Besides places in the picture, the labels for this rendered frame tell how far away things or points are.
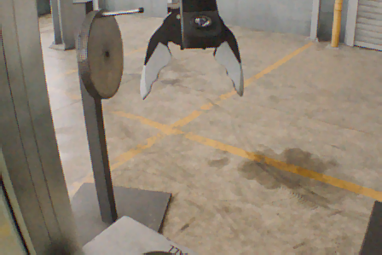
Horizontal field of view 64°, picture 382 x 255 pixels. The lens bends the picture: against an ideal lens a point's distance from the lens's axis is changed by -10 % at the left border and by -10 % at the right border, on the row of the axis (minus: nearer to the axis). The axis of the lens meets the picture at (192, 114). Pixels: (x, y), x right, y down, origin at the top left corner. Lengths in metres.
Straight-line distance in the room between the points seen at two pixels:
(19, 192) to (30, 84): 0.07
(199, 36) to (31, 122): 0.22
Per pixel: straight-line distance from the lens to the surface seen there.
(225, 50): 0.49
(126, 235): 0.30
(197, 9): 0.42
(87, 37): 1.12
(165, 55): 0.48
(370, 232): 0.57
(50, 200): 0.27
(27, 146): 0.24
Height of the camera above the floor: 1.10
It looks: 25 degrees down
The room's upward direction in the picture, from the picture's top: straight up
